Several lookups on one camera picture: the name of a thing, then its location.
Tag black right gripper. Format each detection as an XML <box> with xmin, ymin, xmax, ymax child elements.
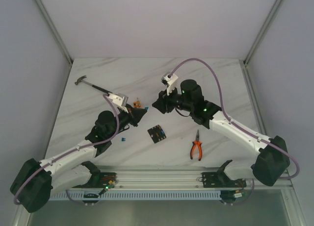
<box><xmin>152</xmin><ymin>84</ymin><xmax>193</xmax><ymax>114</ymax></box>

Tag black fuse box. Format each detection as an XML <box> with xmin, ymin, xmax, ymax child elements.
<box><xmin>147</xmin><ymin>125</ymin><xmax>166</xmax><ymax>144</ymax></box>

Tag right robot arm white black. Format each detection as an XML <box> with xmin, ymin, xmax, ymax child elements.
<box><xmin>152</xmin><ymin>76</ymin><xmax>290</xmax><ymax>186</ymax></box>

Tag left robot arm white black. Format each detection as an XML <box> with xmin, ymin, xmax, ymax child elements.
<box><xmin>10</xmin><ymin>106</ymin><xmax>147</xmax><ymax>213</ymax></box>

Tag orange terminal block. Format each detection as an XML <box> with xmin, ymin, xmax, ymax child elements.
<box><xmin>133</xmin><ymin>98</ymin><xmax>142</xmax><ymax>108</ymax></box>

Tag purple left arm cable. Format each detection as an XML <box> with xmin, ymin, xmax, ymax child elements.
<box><xmin>13</xmin><ymin>95</ymin><xmax>121</xmax><ymax>207</ymax></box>

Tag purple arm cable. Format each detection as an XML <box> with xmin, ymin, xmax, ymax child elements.
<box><xmin>169</xmin><ymin>58</ymin><xmax>300</xmax><ymax>206</ymax></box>
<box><xmin>13</xmin><ymin>95</ymin><xmax>121</xmax><ymax>207</ymax></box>

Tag orange handled pliers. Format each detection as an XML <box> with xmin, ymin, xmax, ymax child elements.
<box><xmin>189</xmin><ymin>129</ymin><xmax>203</xmax><ymax>161</ymax></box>

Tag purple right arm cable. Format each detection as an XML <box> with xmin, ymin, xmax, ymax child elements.
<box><xmin>169</xmin><ymin>58</ymin><xmax>300</xmax><ymax>206</ymax></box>

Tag aluminium rail frame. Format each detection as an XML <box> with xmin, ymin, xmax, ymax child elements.
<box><xmin>66</xmin><ymin>166</ymin><xmax>292</xmax><ymax>190</ymax></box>

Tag claw hammer black handle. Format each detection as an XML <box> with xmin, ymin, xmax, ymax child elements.
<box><xmin>75</xmin><ymin>75</ymin><xmax>111</xmax><ymax>94</ymax></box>

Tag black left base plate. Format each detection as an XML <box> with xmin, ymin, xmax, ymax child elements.
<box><xmin>74</xmin><ymin>172</ymin><xmax>117</xmax><ymax>188</ymax></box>

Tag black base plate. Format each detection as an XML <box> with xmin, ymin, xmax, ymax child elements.
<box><xmin>200</xmin><ymin>172</ymin><xmax>247</xmax><ymax>188</ymax></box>
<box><xmin>74</xmin><ymin>172</ymin><xmax>117</xmax><ymax>188</ymax></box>

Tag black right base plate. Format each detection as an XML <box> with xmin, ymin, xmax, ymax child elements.
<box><xmin>200</xmin><ymin>172</ymin><xmax>247</xmax><ymax>188</ymax></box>

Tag white slotted cable duct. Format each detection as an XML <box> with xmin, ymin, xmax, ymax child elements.
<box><xmin>50</xmin><ymin>190</ymin><xmax>221</xmax><ymax>201</ymax></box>

